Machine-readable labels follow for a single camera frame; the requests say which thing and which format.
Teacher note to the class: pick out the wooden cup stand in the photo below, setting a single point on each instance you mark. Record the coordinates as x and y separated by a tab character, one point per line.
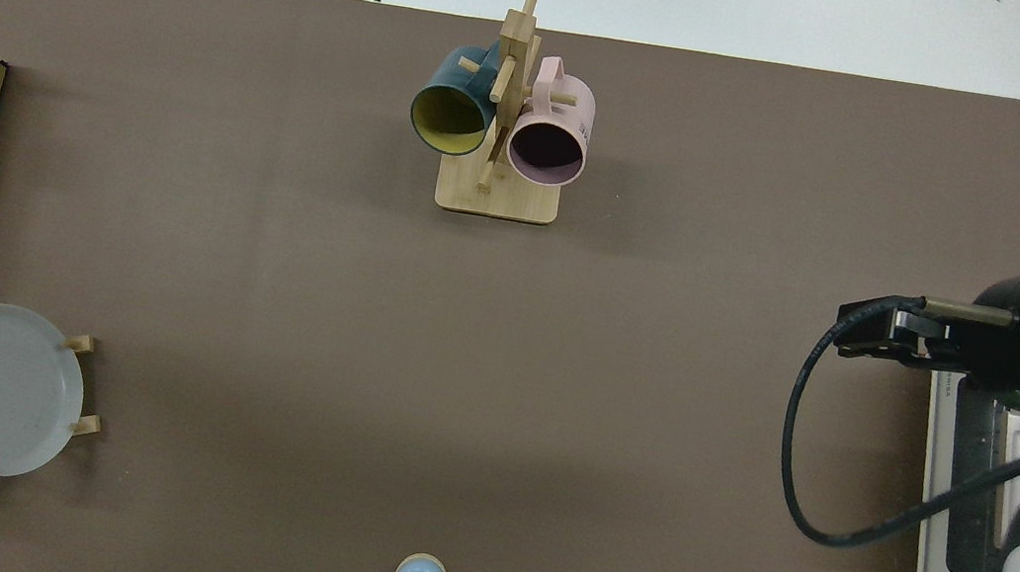
495	196

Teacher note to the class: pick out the brown table cloth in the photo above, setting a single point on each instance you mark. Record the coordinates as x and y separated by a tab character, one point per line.
289	295

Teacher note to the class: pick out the wooden plate rack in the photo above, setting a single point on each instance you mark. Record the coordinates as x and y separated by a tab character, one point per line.
87	425

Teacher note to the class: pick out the pink mug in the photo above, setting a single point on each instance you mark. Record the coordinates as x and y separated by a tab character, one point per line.
567	109

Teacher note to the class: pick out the teal mug yellow inside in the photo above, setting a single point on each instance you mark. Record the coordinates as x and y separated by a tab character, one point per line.
447	83

